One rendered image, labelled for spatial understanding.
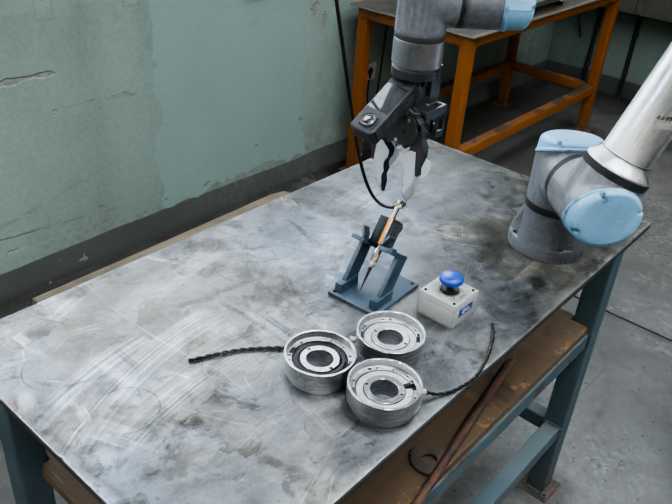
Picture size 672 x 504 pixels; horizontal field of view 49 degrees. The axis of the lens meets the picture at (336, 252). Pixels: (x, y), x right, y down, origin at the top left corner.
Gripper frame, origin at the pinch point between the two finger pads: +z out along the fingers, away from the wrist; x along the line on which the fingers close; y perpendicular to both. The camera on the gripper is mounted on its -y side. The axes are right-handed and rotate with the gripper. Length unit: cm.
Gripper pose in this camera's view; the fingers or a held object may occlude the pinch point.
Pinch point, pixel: (392, 189)
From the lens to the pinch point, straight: 120.0
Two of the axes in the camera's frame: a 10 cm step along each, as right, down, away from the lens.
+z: -0.7, 8.5, 5.3
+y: 6.4, -3.7, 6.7
